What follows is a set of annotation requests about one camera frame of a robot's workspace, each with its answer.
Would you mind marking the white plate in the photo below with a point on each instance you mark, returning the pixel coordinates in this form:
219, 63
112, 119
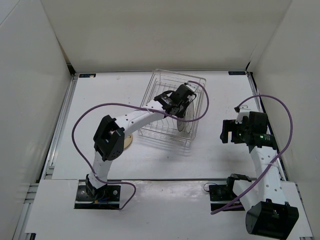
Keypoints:
180, 123
189, 115

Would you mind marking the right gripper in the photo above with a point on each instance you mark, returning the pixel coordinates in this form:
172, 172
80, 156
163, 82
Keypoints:
230, 126

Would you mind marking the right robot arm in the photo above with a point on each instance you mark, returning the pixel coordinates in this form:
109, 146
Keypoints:
268, 212

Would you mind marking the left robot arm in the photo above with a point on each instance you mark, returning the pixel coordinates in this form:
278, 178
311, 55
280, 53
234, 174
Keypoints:
111, 133

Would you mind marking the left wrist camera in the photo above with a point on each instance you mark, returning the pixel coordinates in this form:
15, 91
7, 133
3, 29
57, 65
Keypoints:
191, 86

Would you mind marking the left corner label sticker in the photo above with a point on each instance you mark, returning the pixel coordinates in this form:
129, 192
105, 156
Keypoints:
87, 75

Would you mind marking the corner label sticker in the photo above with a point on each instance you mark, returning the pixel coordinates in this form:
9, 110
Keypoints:
87, 75
236, 73

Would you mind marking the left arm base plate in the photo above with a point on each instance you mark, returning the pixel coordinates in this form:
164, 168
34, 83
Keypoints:
89, 198

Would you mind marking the wire dish rack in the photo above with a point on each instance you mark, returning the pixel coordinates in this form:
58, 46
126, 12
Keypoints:
166, 129

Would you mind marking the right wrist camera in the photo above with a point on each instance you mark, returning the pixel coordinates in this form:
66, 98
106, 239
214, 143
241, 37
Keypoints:
243, 111

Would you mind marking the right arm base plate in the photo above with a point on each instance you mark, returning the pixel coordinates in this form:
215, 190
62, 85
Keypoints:
221, 194

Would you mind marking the left aluminium frame rail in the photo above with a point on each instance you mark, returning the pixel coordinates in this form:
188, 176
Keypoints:
48, 164

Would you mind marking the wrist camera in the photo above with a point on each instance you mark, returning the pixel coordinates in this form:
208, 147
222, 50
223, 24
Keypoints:
191, 86
243, 111

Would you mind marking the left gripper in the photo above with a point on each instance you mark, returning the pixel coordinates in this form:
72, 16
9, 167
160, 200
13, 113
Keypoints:
181, 114

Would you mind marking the right corner label sticker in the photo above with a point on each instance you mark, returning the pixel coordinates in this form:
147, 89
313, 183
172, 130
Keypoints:
236, 73

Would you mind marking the cream floral plate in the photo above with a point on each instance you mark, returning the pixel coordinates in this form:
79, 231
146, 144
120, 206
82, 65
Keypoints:
128, 141

